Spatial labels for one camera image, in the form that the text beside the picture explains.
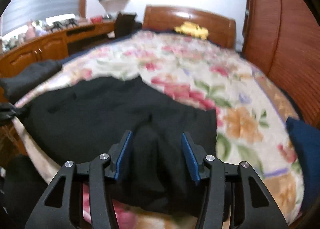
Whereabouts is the red basket on desk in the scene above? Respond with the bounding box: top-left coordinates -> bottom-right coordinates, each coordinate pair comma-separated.
90,16 -> 103,24

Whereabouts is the black button coat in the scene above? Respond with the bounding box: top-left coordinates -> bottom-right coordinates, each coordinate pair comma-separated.
0,59 -> 218,216

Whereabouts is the wooden bed headboard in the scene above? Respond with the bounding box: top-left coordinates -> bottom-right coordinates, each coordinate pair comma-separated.
143,5 -> 236,49

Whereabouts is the dark blue pillow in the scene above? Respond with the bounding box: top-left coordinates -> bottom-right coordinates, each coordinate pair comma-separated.
286,117 -> 320,212

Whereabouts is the floral bed blanket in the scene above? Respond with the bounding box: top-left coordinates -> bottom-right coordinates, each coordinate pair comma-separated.
17,30 -> 304,223

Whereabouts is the brown louvered wardrobe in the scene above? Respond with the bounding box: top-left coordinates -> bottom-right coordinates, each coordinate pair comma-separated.
242,0 -> 319,128

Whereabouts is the dark wooden chair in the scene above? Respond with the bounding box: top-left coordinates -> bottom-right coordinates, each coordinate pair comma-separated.
107,13 -> 143,40

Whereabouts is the yellow plush toy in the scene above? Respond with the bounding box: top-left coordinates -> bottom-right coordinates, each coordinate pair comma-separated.
174,22 -> 209,40

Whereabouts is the black stand on desk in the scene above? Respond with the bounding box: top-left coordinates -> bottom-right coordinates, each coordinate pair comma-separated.
65,18 -> 78,28
50,21 -> 63,33

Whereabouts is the wooden desk cabinet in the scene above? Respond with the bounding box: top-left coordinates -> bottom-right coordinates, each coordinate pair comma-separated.
0,20 -> 117,102

